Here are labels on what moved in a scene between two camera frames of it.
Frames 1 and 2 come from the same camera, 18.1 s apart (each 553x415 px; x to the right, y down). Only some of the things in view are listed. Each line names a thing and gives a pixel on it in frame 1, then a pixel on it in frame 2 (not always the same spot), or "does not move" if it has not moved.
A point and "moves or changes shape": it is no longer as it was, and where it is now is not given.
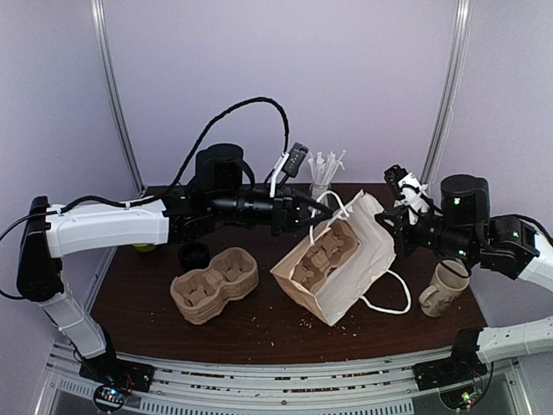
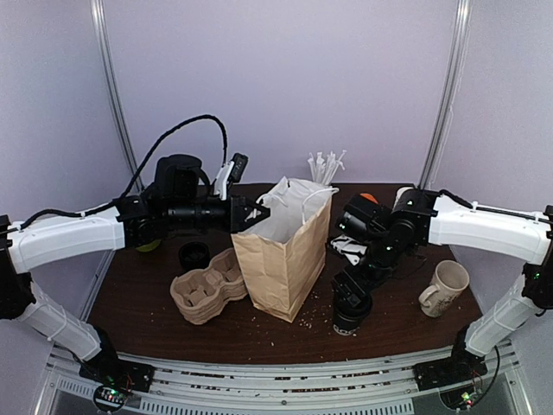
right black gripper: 403,231 to 350,296
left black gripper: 286,211 to 237,203
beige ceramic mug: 449,280 does not move
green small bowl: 144,246 does not move
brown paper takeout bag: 340,263 moves or changes shape
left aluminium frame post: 97,7 does not move
